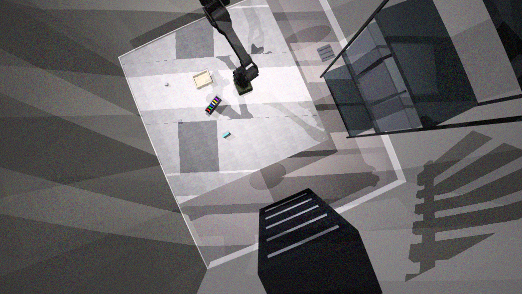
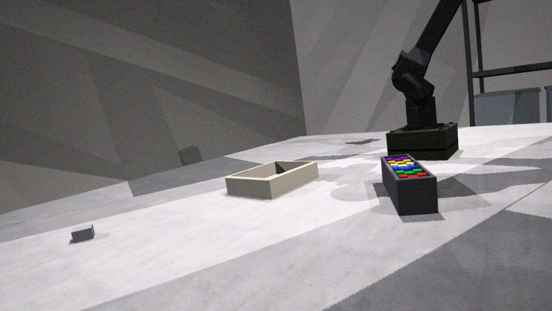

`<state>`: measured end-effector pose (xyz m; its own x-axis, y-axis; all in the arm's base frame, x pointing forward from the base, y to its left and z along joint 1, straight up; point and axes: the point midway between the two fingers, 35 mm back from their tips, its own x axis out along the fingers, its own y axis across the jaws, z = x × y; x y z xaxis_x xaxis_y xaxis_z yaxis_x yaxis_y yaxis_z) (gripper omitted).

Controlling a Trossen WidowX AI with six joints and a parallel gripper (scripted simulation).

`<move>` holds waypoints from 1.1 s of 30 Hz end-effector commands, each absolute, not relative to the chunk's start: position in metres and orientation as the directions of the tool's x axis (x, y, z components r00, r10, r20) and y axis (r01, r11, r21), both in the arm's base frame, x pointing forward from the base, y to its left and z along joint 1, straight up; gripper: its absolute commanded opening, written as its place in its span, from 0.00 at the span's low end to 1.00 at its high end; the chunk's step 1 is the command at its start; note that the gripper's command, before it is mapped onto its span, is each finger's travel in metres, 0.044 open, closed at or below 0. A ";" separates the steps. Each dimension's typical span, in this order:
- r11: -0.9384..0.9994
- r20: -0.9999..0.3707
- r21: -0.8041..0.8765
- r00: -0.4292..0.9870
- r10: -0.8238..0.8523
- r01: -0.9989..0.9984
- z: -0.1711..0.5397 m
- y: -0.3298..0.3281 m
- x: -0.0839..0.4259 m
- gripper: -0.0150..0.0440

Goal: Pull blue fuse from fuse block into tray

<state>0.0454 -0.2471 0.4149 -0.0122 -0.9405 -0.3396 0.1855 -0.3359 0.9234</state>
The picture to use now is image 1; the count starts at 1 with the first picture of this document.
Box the beige square tray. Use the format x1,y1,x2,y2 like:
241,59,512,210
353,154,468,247
192,69,213,89

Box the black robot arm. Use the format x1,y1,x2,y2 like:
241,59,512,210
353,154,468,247
199,0,259,88

